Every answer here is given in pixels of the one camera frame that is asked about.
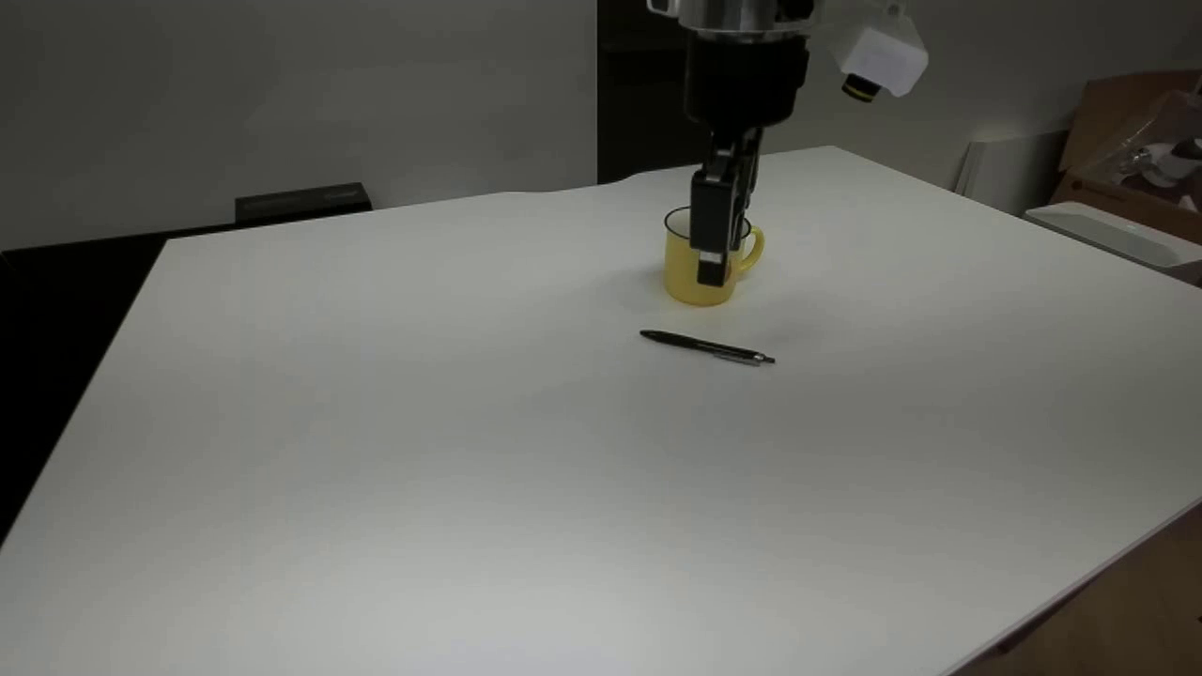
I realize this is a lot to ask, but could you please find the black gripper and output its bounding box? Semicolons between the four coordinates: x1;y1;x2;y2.
681;28;813;288

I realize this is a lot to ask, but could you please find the black ballpoint pen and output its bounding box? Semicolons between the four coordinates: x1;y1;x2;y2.
639;328;779;366

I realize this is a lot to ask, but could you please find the yellow enamel mug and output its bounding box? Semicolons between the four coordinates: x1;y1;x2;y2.
659;204;771;311

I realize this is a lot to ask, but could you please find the dark vertical pillar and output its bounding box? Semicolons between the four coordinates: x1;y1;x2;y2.
594;0;734;186

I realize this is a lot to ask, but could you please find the white plastic bin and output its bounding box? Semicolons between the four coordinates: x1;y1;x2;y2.
954;120;1069;217

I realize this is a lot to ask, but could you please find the flat white tray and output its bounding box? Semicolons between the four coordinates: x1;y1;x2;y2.
1022;199;1202;286

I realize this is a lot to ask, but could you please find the brown cardboard box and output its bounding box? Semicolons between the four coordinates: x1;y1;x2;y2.
1056;67;1202;245

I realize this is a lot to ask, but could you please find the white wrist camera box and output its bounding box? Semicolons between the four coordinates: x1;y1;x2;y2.
838;6;933;106

